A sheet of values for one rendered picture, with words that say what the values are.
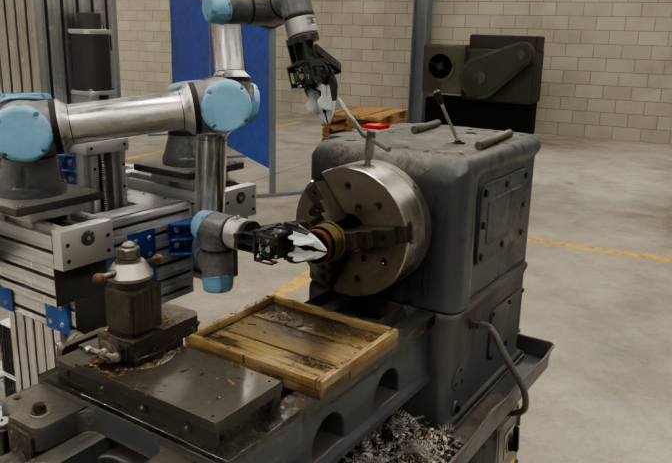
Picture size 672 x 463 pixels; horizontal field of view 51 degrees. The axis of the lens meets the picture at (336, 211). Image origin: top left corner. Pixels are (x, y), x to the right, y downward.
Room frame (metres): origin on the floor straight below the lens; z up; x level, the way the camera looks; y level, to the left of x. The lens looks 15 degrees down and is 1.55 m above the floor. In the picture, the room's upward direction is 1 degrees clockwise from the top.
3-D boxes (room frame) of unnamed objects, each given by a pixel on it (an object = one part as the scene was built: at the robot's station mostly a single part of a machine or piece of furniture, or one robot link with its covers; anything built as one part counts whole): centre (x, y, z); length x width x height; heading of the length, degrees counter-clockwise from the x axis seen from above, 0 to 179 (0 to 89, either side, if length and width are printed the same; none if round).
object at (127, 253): (1.16, 0.36, 1.17); 0.04 x 0.04 x 0.03
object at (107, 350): (1.19, 0.34, 0.99); 0.20 x 0.10 x 0.05; 147
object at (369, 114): (9.86, -0.40, 0.22); 1.25 x 0.86 x 0.44; 157
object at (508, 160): (1.99, -0.26, 1.06); 0.59 x 0.48 x 0.39; 147
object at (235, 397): (1.13, 0.31, 0.95); 0.43 x 0.17 x 0.05; 57
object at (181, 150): (2.01, 0.43, 1.21); 0.15 x 0.15 x 0.10
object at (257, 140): (8.32, 1.47, 1.18); 4.12 x 0.80 x 2.35; 25
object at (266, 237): (1.52, 0.16, 1.08); 0.12 x 0.09 x 0.08; 56
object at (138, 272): (1.16, 0.36, 1.13); 0.08 x 0.08 x 0.03
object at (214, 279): (1.63, 0.29, 0.98); 0.11 x 0.08 x 0.11; 20
